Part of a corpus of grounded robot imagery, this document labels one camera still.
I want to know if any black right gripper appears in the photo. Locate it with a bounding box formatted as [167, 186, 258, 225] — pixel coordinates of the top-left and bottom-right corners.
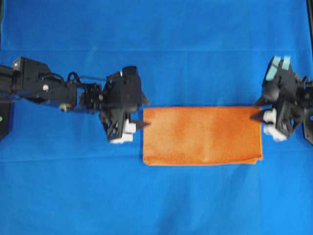
[250, 68, 303, 141]

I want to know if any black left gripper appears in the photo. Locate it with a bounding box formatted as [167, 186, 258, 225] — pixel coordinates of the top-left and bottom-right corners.
[99, 72, 150, 144]

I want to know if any orange microfiber towel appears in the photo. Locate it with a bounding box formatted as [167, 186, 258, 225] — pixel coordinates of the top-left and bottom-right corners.
[143, 106, 263, 166]

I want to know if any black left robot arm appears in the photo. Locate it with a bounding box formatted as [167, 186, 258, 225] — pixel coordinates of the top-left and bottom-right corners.
[0, 57, 149, 144]

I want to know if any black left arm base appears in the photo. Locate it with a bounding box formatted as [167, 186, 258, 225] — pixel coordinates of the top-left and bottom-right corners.
[0, 103, 14, 140]

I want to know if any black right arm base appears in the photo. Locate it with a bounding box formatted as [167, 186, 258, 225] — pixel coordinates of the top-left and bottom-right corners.
[303, 108, 313, 144]

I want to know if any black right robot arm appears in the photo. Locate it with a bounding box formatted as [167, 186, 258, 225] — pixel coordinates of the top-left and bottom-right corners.
[250, 66, 313, 143]

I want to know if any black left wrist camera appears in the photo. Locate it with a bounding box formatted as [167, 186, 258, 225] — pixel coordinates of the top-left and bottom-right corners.
[122, 66, 138, 76]

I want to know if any teal right wrist camera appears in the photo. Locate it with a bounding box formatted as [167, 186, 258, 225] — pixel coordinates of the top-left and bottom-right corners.
[265, 55, 291, 81]

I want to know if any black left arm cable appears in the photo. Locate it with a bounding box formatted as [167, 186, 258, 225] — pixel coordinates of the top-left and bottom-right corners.
[67, 71, 108, 84]

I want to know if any black frame post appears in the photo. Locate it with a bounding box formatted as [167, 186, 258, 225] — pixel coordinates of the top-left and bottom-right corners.
[306, 0, 313, 47]

